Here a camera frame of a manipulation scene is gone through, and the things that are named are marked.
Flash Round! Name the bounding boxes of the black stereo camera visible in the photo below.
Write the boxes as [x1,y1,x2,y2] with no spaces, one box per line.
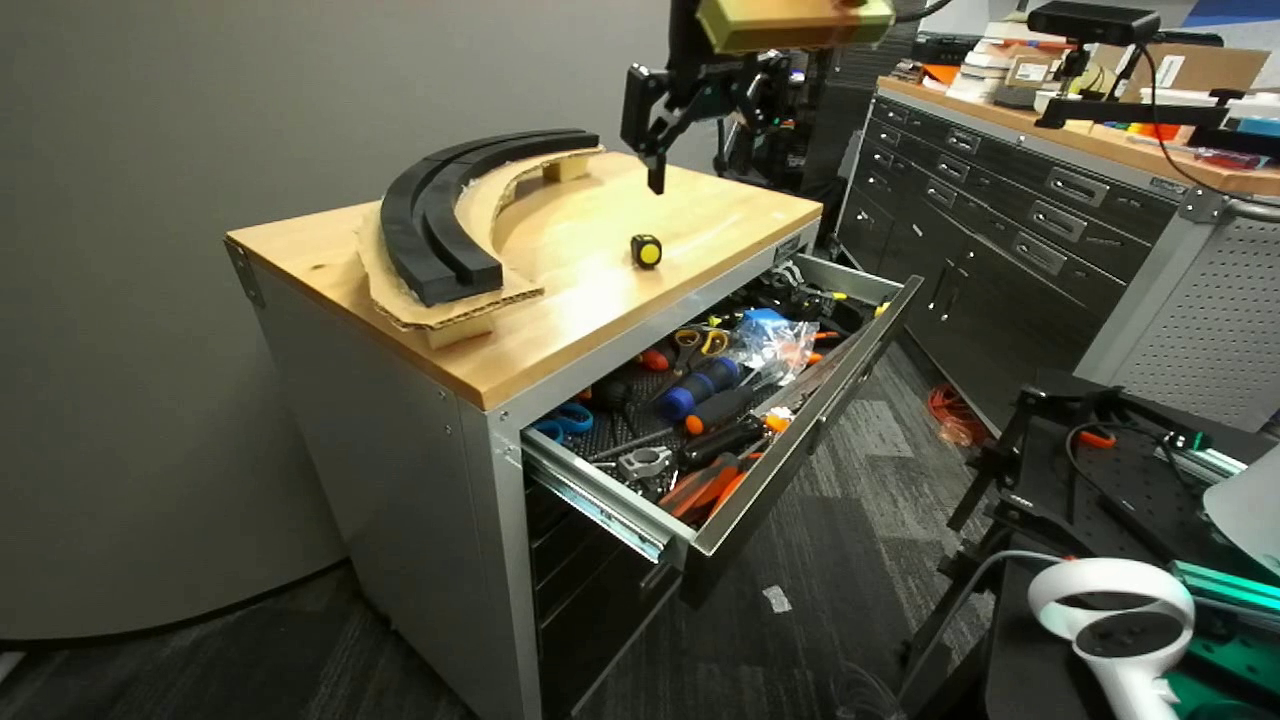
[1025,0,1167,49]

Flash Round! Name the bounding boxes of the black mounting bar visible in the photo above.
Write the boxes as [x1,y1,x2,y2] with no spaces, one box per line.
[1037,90,1236,136]

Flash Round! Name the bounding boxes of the orange item on floor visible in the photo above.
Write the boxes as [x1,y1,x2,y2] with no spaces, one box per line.
[926,382,991,452]

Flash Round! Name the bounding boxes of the grey pegboard panel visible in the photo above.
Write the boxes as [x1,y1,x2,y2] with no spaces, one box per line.
[1073,197,1280,437]

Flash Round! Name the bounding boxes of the blue black handled screwdriver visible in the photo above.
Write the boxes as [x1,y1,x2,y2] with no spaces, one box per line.
[662,355,753,431]

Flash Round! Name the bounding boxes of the silver adjustable pliers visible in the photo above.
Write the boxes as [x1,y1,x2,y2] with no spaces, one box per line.
[612,439,682,488]

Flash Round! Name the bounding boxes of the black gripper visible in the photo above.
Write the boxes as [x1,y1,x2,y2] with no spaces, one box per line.
[620,49,821,199]

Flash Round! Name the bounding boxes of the black curved foam strip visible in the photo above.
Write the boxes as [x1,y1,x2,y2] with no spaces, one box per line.
[377,125,609,313]

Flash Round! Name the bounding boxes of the orange handled pliers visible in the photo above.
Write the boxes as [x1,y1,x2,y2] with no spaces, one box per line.
[666,452,772,526]

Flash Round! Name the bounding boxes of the black drawer workbench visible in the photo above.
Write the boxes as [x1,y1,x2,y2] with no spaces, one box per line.
[833,70,1280,445]

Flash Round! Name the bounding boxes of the clear plastic parts bag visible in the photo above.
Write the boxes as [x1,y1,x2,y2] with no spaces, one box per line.
[730,303,821,375]

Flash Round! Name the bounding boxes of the curved wooden template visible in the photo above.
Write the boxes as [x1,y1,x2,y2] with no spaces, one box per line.
[351,142,634,351]

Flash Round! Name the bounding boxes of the metal tool drawer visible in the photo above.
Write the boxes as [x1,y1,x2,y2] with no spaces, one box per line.
[517,247,928,571]

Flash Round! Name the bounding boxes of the grey cabinet with wooden top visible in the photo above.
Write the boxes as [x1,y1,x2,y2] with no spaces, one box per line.
[219,148,830,720]

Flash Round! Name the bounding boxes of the blue handled tool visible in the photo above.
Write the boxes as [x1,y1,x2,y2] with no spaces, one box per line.
[533,400,601,445]

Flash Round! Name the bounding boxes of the black tripod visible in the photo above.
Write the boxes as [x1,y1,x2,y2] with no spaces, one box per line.
[895,382,1166,683]

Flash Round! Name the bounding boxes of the beige wrist camera mount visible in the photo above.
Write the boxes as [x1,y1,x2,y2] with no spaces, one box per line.
[698,0,900,59]

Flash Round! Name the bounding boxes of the stack of cardboard boxes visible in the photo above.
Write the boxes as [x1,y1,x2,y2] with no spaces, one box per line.
[954,25,1075,113]

